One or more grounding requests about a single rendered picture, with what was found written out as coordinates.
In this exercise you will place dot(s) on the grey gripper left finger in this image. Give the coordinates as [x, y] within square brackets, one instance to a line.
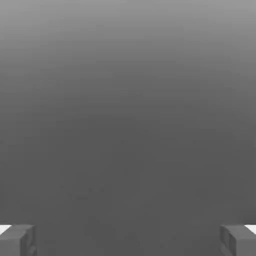
[15, 241]

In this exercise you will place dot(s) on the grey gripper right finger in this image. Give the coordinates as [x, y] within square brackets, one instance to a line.
[240, 241]

